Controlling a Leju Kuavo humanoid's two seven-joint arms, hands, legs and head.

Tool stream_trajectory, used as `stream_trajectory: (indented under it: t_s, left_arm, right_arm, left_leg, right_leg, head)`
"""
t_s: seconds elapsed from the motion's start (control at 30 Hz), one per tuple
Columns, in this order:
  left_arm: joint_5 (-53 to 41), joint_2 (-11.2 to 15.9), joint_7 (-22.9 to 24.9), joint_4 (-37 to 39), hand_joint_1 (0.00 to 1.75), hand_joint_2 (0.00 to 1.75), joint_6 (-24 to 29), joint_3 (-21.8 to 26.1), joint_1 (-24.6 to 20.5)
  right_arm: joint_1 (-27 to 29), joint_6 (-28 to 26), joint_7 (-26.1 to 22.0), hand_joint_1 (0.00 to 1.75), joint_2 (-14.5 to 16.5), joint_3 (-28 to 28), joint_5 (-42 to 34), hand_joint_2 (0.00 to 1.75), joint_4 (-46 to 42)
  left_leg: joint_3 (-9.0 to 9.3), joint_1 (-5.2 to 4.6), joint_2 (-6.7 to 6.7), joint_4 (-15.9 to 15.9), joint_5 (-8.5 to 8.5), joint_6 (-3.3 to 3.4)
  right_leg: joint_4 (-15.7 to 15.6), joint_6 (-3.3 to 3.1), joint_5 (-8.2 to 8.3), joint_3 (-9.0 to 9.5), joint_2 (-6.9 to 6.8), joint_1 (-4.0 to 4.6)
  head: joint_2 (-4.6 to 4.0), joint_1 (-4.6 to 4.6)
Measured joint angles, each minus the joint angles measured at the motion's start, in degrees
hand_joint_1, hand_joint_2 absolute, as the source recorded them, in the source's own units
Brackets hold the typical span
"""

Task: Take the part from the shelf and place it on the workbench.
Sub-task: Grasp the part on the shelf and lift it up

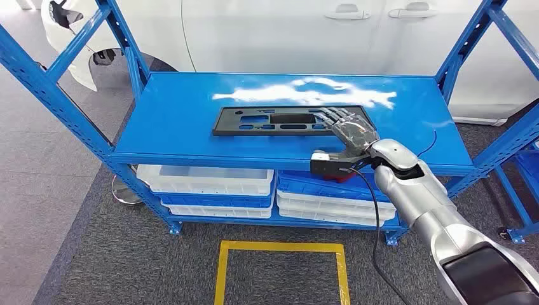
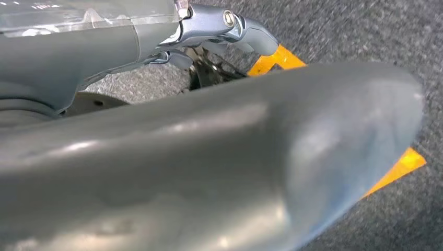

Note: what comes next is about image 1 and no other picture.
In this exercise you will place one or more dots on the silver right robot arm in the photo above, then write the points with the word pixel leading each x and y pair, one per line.
pixel 425 202

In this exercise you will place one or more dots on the blue plastic crate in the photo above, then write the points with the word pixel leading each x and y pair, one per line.
pixel 210 200
pixel 303 187

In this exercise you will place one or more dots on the white car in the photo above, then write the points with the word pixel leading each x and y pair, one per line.
pixel 273 33

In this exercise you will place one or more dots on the blue metal shelf rack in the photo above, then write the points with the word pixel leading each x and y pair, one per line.
pixel 177 118

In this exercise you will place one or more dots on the yellow floor tape square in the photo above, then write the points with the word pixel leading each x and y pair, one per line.
pixel 221 273

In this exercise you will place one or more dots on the black plastic panel part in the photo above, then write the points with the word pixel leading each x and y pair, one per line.
pixel 236 124

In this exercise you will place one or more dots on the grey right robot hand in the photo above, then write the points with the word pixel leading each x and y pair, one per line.
pixel 356 132

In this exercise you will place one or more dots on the white plastic crate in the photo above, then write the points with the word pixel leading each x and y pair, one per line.
pixel 219 211
pixel 328 205
pixel 202 179
pixel 320 217

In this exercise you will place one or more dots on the blue wheeled shelf rack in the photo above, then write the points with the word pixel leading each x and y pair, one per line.
pixel 528 168

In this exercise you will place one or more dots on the red cloth item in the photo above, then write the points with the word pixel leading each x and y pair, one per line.
pixel 343 178

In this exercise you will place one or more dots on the chrome base stanchion post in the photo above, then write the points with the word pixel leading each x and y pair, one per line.
pixel 126 195

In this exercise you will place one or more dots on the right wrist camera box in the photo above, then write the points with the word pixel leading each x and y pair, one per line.
pixel 328 167

